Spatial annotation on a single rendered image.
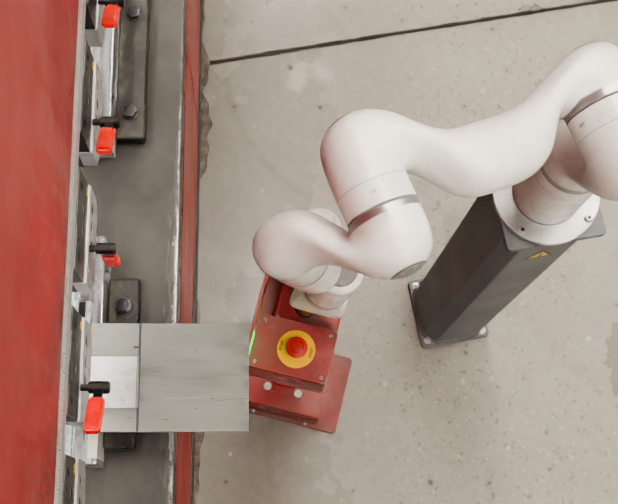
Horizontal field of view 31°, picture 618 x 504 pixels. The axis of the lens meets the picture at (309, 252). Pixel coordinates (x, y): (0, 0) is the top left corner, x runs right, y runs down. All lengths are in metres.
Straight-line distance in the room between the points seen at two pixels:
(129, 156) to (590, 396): 1.45
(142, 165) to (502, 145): 0.81
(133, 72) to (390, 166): 0.81
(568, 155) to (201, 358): 0.68
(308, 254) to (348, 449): 1.43
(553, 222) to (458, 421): 1.05
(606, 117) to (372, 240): 0.40
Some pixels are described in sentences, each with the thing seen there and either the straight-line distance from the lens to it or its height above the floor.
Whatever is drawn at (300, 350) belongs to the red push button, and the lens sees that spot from 2.04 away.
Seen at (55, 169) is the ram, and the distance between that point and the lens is 1.41.
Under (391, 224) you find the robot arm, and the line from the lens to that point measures 1.39.
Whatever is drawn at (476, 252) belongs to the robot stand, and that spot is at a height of 0.75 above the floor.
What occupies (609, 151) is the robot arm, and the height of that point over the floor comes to 1.40.
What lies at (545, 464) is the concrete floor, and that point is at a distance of 2.92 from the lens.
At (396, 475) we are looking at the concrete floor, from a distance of 2.84.
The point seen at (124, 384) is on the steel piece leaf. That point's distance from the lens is 1.84.
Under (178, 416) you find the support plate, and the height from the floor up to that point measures 1.00.
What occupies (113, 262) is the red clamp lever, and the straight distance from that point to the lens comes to 1.69.
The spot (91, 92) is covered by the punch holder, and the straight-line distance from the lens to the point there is 1.70.
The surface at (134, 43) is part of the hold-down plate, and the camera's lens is 2.13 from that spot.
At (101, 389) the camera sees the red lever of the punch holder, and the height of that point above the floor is 1.27.
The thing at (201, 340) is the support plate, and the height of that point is 1.00.
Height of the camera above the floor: 2.82
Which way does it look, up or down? 75 degrees down
